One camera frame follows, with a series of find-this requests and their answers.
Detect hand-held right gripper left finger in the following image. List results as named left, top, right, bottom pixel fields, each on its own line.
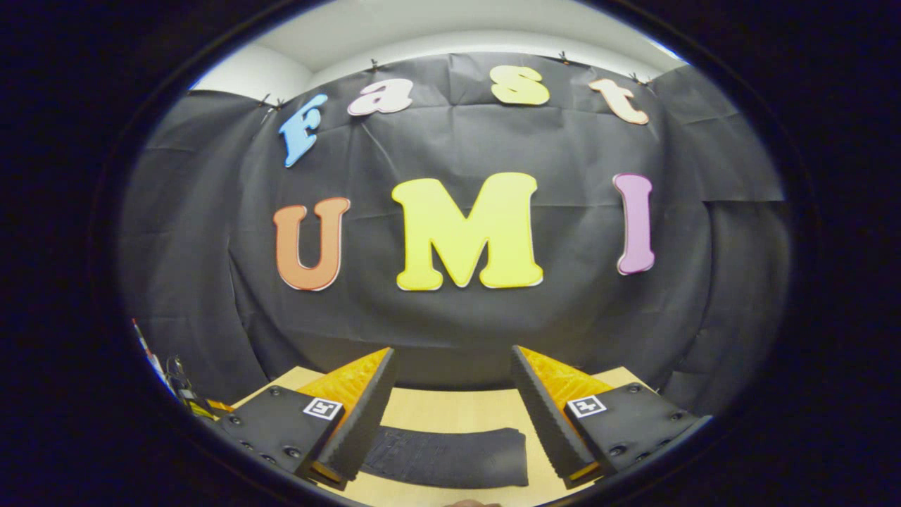
left=211, top=346, right=397, bottom=492

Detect red and white pole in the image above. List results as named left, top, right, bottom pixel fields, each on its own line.
left=132, top=318, right=170, bottom=395

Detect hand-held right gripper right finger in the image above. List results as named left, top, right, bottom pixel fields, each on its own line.
left=510, top=345, right=712, bottom=490

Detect dark jeans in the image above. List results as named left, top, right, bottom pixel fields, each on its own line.
left=359, top=425, right=529, bottom=489

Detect black backdrop cloth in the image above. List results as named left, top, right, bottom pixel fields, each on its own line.
left=116, top=51, right=793, bottom=416

